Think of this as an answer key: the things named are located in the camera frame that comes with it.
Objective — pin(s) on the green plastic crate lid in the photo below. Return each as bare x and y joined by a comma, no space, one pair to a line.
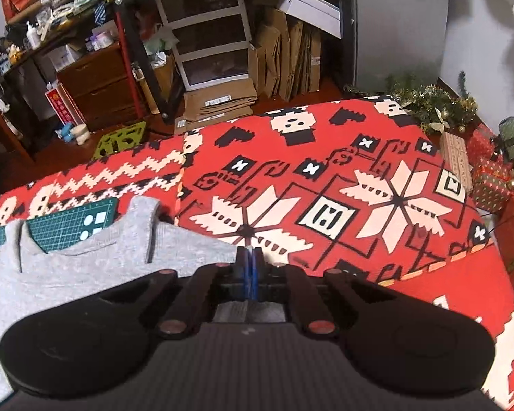
119,140

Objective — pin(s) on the leaning cardboard sheets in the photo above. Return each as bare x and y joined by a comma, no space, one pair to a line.
285,56

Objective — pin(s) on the christmas garland with lights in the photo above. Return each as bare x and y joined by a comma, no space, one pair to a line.
433,107

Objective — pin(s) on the red patterned christmas tablecloth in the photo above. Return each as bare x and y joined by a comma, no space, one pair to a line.
350,184

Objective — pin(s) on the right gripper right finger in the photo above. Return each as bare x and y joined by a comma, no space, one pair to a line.
289,285

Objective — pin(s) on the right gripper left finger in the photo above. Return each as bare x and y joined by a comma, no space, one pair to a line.
197,297

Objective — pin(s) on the green cutting mat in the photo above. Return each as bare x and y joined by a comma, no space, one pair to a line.
62,229

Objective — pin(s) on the grey polo shirt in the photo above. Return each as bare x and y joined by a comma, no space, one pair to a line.
138,244

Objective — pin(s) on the white drawer shelf unit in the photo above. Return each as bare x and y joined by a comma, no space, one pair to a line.
213,39

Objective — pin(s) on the white box on cardboard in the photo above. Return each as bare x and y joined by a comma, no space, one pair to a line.
318,13

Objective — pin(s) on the beige patterned gift box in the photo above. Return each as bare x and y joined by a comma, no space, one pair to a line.
454,152

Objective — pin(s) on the silver refrigerator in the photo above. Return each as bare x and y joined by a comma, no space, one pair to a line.
398,37

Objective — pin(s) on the dark wooden drawer cabinet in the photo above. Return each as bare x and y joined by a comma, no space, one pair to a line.
99,85

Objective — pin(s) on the red boxed packages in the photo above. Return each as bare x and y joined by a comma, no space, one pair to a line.
63,104

